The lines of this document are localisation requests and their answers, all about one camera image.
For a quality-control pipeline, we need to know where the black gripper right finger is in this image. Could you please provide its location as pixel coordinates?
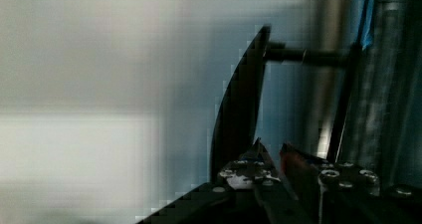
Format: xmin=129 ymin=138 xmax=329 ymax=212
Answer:
xmin=280 ymin=143 xmax=422 ymax=224

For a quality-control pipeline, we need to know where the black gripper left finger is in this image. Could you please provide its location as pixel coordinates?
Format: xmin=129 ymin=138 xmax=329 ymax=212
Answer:
xmin=136 ymin=140 xmax=313 ymax=224

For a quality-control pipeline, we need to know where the black toaster oven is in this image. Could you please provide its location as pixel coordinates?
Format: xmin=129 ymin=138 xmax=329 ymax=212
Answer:
xmin=210 ymin=0 xmax=421 ymax=189

